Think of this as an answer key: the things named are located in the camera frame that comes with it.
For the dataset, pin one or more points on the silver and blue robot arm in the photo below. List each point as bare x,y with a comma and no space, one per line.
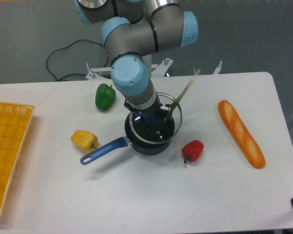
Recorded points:
133,29

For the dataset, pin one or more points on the glass pot lid blue knob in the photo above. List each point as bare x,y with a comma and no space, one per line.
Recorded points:
152,128

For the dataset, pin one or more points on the orange baguette bread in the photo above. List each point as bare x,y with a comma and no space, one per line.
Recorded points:
241,135

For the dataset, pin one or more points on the yellow woven basket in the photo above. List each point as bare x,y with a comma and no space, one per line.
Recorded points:
15,120

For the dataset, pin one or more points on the yellow bell pepper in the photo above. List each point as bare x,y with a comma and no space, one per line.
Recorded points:
84,140

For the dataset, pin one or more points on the red bell pepper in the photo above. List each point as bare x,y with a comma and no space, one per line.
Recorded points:
192,151

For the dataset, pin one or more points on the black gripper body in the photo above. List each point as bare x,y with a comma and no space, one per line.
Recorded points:
149,108

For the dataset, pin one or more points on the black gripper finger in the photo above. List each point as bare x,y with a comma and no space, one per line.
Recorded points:
131,107
168,109

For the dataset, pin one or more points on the dark blue saucepan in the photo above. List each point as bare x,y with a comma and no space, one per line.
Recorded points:
122,142

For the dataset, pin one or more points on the green scallion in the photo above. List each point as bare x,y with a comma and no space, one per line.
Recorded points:
175,103

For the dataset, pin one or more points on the green bell pepper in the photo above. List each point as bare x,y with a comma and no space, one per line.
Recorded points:
105,97

